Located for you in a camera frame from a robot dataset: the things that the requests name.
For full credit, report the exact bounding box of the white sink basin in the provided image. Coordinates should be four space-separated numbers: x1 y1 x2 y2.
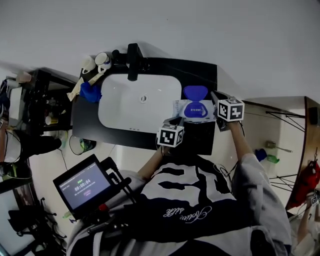
97 73 183 134

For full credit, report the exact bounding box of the wooden table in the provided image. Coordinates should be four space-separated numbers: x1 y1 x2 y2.
285 95 320 211

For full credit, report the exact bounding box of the plain white mug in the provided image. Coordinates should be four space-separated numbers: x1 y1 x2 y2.
80 55 97 75

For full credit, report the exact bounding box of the blue floor item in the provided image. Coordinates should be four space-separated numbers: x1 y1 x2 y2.
255 148 268 162

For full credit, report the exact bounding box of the black tablet screen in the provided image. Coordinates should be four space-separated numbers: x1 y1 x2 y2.
52 153 118 221

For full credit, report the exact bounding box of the person's navy white jersey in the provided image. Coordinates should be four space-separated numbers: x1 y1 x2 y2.
66 153 294 256

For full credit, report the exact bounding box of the black faucet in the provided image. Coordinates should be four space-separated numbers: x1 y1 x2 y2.
126 42 151 82

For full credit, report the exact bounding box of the blue packet lid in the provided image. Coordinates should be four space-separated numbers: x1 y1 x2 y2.
182 85 209 118

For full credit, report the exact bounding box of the white wet wipe pack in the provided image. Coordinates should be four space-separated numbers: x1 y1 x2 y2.
172 98 217 123

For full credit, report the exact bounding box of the black tablet mount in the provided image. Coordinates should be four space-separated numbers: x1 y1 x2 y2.
99 156 137 204

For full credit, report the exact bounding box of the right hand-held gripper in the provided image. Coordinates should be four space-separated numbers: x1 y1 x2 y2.
210 90 245 132

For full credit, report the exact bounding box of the blue cloth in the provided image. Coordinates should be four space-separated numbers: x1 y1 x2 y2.
79 80 103 104

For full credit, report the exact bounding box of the red fire extinguisher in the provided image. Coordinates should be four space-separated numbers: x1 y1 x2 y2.
290 160 320 209

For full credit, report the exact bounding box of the beige stick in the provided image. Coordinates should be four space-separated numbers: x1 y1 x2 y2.
86 72 105 87

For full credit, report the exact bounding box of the black shelf rack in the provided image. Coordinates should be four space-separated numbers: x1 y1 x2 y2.
24 68 81 136

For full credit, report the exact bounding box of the black floor cable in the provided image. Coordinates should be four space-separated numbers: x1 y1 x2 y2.
57 148 69 171

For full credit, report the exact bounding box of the grey brush with handle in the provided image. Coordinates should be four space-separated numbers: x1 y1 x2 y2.
265 140 294 154

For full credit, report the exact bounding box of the black vanity cabinet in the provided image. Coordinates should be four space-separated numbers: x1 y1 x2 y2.
71 57 219 156

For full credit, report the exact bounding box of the beige tube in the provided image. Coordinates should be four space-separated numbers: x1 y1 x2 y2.
66 77 85 102

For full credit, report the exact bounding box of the person's left forearm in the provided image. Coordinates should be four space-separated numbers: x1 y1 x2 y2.
137 146 166 181

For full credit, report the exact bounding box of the black box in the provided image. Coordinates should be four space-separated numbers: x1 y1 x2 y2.
308 106 319 125

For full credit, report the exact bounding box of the black wire trash bin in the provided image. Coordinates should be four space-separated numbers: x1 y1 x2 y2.
69 134 97 156

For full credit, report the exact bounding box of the white mug with blue print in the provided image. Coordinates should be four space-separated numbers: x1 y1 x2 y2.
94 51 113 75

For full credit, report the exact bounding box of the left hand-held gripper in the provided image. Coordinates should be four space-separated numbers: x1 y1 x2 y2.
156 116 186 151

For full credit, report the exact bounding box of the person's right forearm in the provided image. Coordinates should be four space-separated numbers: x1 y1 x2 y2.
227 121 254 162

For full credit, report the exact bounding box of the black chair base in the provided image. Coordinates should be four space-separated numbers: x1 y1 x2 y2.
6 196 69 256

